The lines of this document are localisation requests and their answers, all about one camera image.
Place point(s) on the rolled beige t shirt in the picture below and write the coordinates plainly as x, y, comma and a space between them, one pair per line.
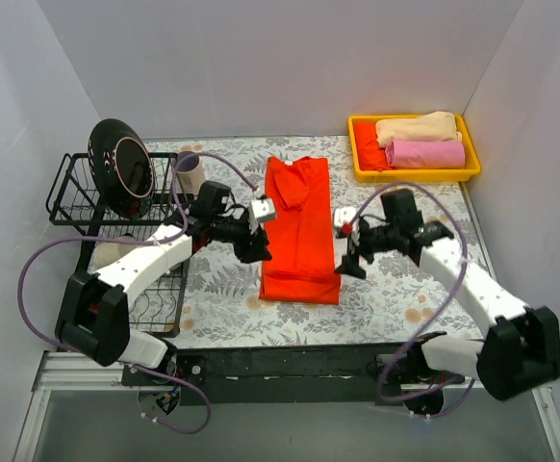
437, 126

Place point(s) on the rolled orange t shirt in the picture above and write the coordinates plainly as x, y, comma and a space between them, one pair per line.
370, 155

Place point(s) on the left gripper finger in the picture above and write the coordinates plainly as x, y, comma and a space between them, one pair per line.
245, 252
258, 249

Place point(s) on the black wire dish rack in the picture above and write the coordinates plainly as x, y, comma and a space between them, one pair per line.
74, 201

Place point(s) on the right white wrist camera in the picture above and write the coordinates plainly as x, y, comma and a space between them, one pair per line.
343, 221

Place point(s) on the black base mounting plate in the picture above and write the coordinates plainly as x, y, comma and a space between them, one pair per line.
297, 391

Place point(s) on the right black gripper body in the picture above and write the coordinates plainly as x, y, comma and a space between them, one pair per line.
357, 243

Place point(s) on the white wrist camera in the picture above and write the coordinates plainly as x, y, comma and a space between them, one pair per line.
343, 221
261, 210

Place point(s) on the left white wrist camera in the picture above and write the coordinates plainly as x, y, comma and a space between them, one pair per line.
261, 210

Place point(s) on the black round plate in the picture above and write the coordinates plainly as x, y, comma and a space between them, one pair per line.
121, 168

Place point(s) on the cream ceramic cup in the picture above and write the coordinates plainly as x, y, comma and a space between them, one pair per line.
106, 253

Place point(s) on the purple rimmed mug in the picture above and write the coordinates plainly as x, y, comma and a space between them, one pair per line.
190, 172

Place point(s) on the floral table mat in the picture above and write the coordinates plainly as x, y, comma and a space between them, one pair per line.
222, 307

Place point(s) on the orange t shirt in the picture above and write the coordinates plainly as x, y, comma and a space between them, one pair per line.
301, 242
370, 155

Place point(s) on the aluminium frame rail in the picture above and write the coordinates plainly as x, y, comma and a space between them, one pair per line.
68, 375

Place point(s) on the rolled pink t shirt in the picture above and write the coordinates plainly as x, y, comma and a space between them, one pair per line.
425, 154

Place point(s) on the yellow plastic tray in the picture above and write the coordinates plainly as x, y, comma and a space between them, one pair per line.
471, 167

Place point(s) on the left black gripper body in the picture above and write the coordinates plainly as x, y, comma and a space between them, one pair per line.
253, 239

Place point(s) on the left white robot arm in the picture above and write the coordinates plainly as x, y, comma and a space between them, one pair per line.
94, 317

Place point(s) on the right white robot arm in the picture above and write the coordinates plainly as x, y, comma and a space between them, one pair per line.
521, 345

